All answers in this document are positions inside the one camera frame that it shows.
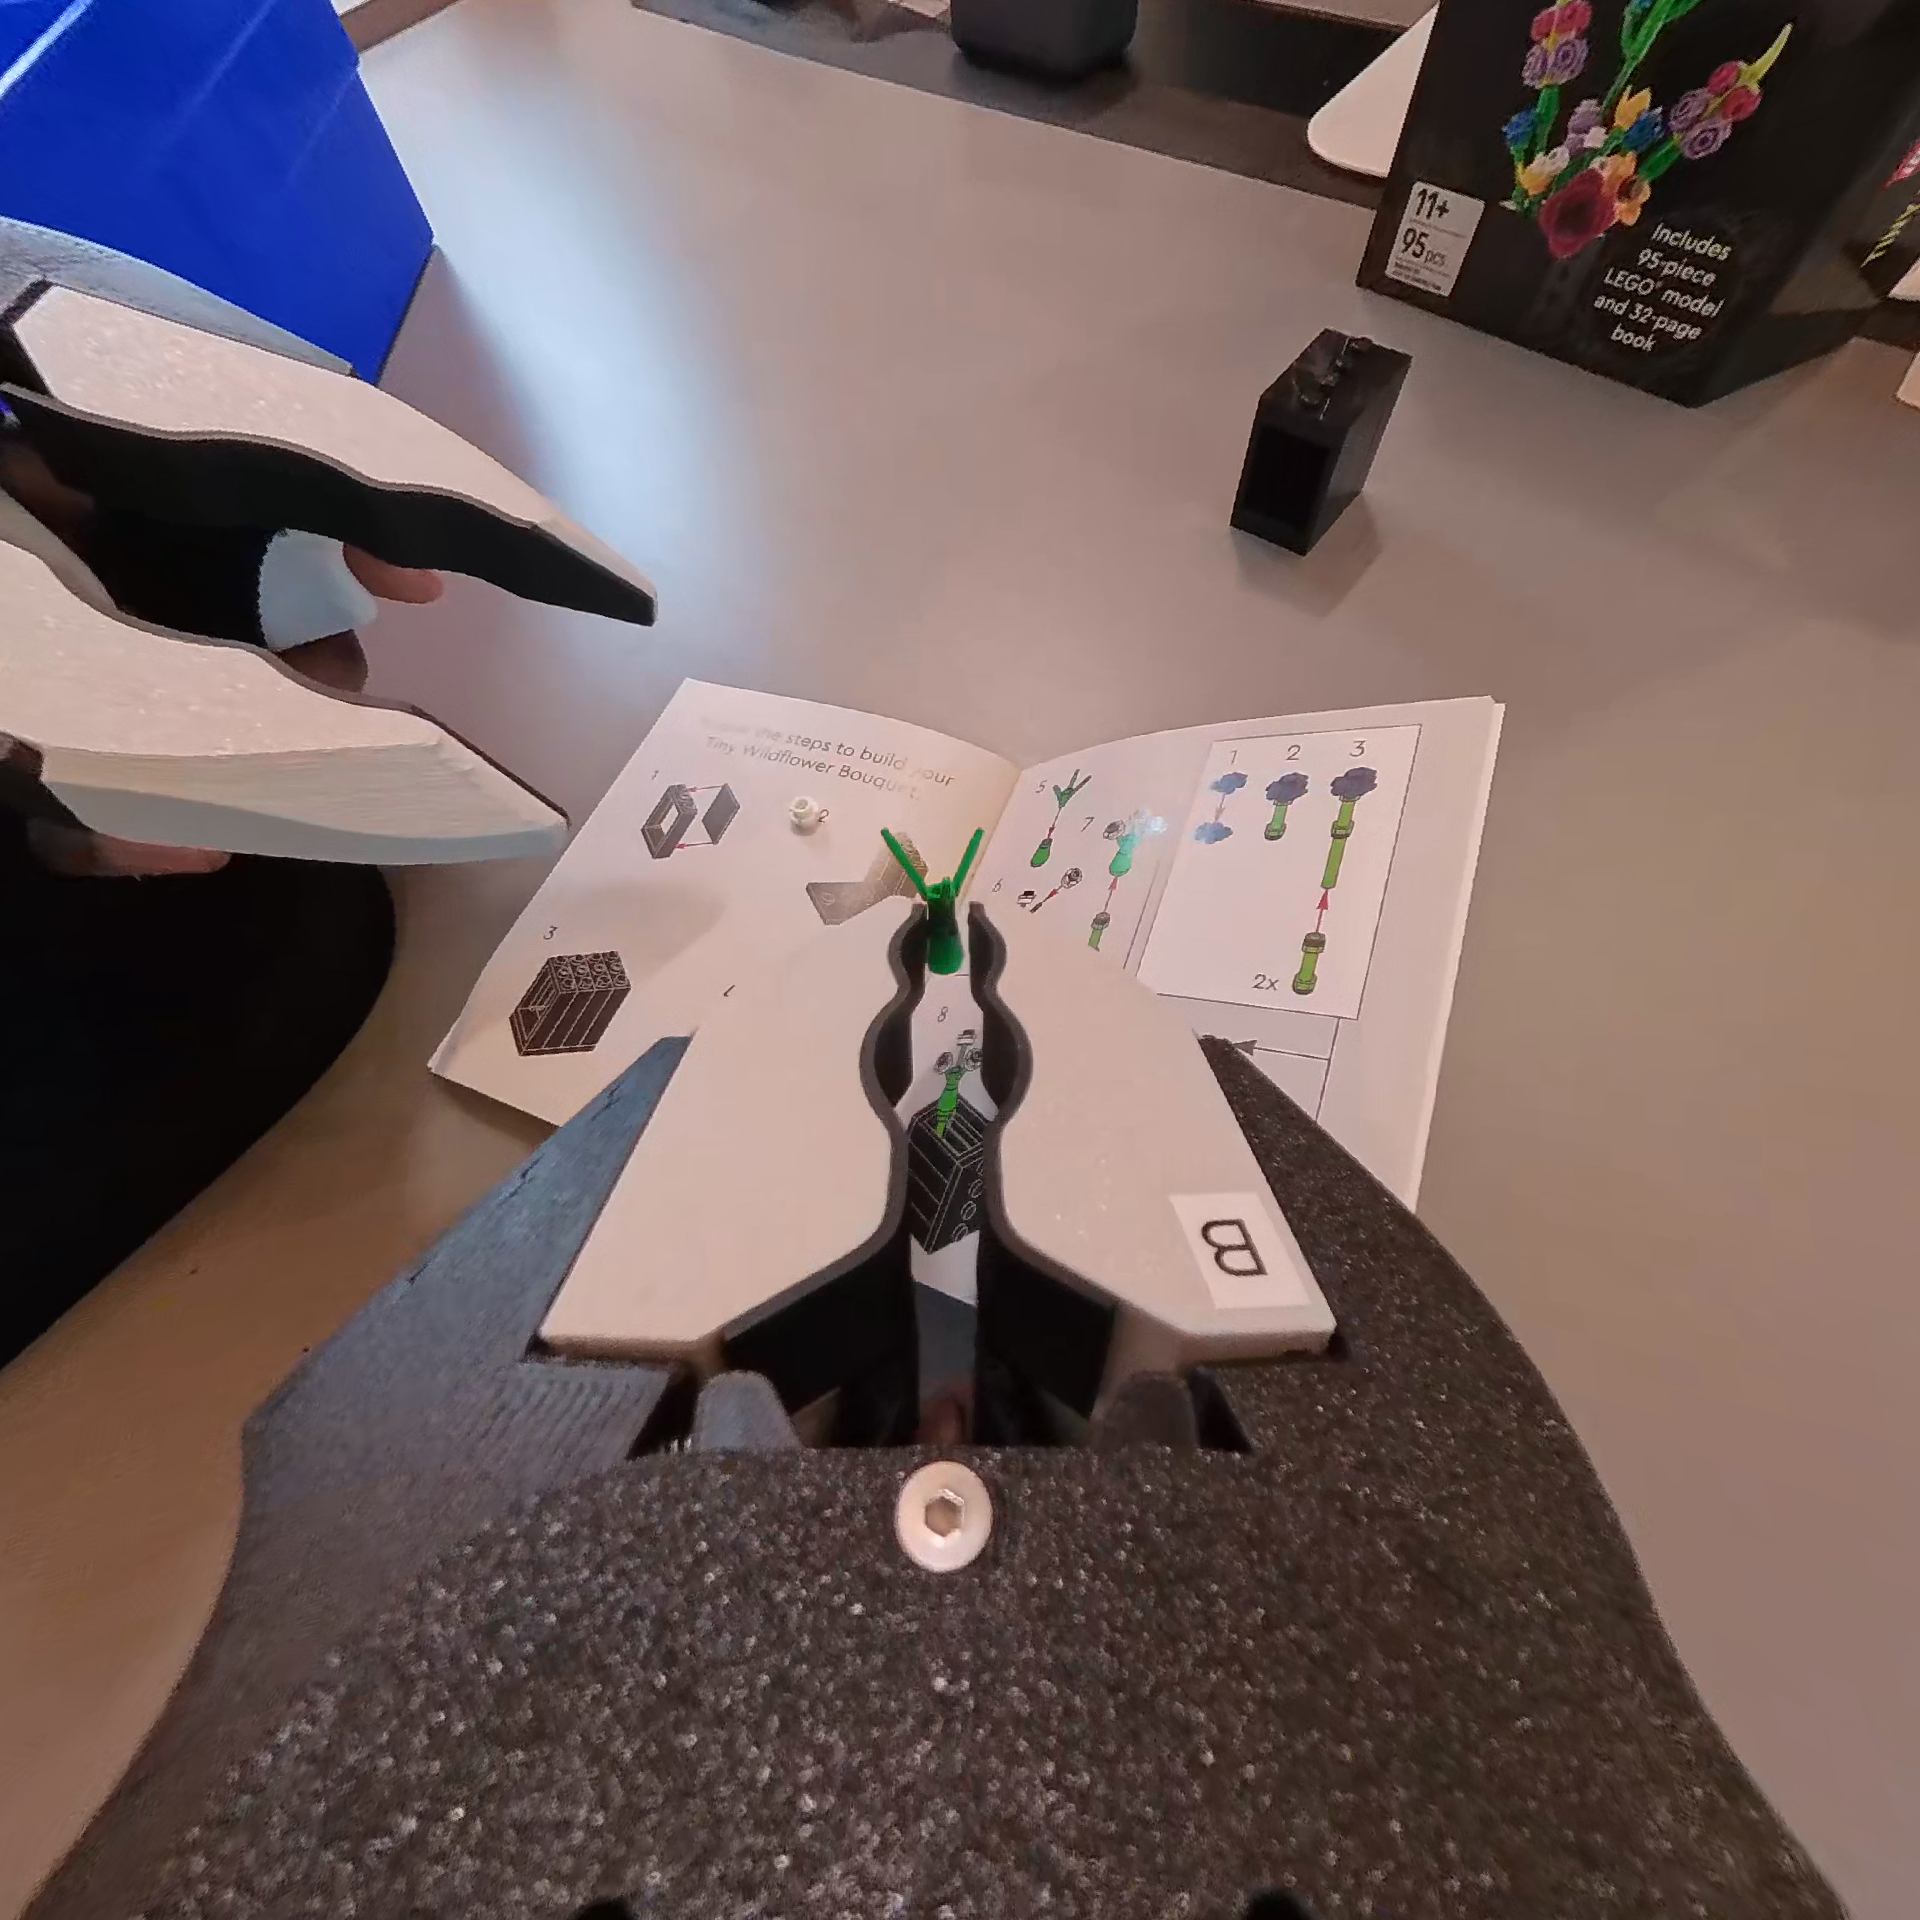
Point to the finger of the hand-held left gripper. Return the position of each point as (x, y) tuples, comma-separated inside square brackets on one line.
[(222, 739), (222, 394)]

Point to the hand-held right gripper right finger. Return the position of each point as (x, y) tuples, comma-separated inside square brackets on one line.
[(1123, 1155)]

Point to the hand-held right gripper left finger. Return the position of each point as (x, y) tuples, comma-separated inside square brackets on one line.
[(753, 1167)]

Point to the blue plastic bin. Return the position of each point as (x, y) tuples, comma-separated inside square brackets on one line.
[(200, 149)]

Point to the green lego stem piece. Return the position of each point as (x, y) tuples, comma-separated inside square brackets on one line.
[(940, 924)]

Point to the lego instruction booklet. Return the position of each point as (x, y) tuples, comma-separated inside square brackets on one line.
[(1351, 840)]

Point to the black lego box brick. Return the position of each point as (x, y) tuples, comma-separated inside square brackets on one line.
[(1308, 454)]

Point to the black lego set box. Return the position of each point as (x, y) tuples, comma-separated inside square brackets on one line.
[(1646, 196)]

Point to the person's left hand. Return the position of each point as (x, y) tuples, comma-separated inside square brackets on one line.
[(315, 599)]

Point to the black quilted pad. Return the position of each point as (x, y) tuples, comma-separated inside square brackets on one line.
[(180, 1093)]

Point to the dark desk mat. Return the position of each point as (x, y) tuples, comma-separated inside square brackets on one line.
[(842, 30)]

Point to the dark grey charger box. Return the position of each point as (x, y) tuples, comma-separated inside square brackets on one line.
[(1043, 36)]

